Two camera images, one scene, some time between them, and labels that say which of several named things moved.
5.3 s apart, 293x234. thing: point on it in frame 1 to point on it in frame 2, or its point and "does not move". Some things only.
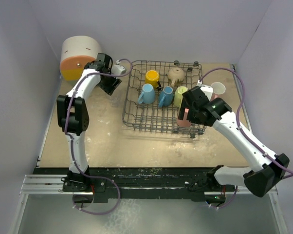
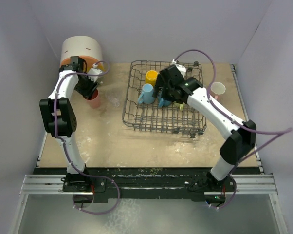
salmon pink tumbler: x=184 y=122 to x=94 y=102
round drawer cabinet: x=76 y=52 does not move
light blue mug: x=148 y=96 does not move
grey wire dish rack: x=154 y=94 does not move
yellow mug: x=152 y=77 does not move
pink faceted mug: x=218 y=88 does not move
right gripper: x=191 y=117 to x=164 y=95
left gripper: x=110 y=88 to x=87 y=93
